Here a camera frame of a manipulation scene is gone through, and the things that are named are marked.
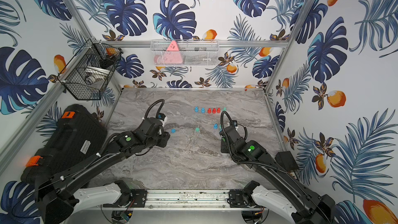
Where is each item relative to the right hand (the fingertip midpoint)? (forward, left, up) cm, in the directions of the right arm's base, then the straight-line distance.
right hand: (227, 140), depth 77 cm
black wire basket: (+26, +71, +22) cm, 79 cm away
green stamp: (+31, -3, -12) cm, 33 cm away
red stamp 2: (+29, +5, -13) cm, 33 cm away
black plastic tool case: (-1, +72, +6) cm, 72 cm away
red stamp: (+29, +8, -13) cm, 33 cm away
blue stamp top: (+17, +4, -13) cm, 22 cm away
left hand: (+2, +30, +3) cm, 30 cm away
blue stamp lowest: (+31, +17, -13) cm, 37 cm away
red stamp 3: (+30, +1, -13) cm, 33 cm away
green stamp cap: (+16, +16, -15) cm, 27 cm away
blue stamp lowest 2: (+30, +12, -13) cm, 34 cm away
